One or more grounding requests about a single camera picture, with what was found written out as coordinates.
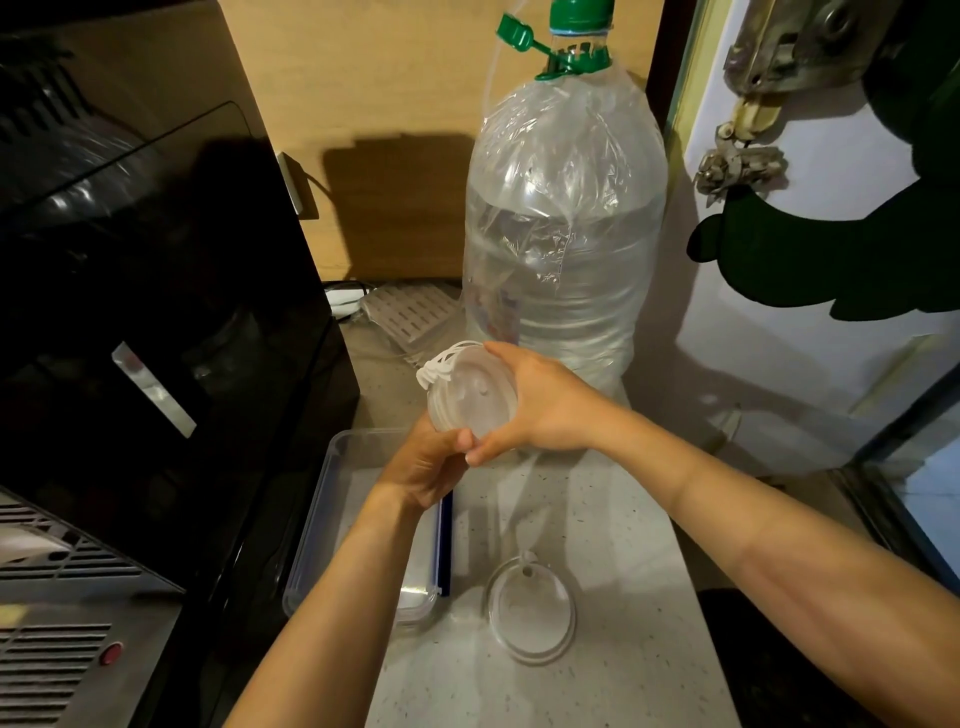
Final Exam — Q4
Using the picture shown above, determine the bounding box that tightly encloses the person's right hand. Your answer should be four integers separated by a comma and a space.
464, 341, 646, 468

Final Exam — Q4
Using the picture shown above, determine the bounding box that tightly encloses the person's left hand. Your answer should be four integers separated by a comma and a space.
371, 410, 478, 515

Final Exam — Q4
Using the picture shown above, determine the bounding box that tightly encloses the clear rectangular plastic tray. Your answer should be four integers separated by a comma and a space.
281, 428, 455, 625

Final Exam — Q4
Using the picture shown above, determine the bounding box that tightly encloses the clear plastic lid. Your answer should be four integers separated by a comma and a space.
483, 551, 579, 667

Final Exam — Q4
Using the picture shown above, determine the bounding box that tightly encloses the person's right forearm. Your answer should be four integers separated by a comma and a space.
598, 407, 960, 728

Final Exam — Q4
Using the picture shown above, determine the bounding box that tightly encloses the person's left forearm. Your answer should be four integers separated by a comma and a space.
224, 483, 425, 728

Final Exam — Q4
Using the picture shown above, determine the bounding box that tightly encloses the large clear water bottle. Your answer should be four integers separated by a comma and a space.
462, 63, 669, 395

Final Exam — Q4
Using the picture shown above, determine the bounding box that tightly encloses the white power strip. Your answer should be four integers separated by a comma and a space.
323, 283, 370, 320

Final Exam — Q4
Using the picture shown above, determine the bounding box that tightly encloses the white door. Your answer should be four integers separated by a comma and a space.
637, 0, 960, 478

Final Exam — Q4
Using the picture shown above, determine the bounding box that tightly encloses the small metal lock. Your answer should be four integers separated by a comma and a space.
693, 123, 789, 208

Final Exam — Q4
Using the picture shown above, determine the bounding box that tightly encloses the black coffee machine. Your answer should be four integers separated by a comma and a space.
0, 0, 361, 728

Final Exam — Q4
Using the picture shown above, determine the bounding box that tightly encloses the steel drip tray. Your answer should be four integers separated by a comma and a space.
0, 487, 185, 728

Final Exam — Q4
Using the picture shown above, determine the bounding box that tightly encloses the dark framed glass door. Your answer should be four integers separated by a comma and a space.
832, 367, 960, 594

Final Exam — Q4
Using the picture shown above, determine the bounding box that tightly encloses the green bottle cap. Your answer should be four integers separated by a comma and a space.
549, 0, 616, 35

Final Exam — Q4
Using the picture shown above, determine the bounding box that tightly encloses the white paper piece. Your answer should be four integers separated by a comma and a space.
0, 524, 73, 568

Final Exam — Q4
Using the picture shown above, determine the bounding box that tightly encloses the white wall socket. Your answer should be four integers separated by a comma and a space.
277, 152, 320, 220

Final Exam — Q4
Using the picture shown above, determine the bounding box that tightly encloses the green bottle carry handle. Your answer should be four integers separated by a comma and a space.
496, 13, 613, 82

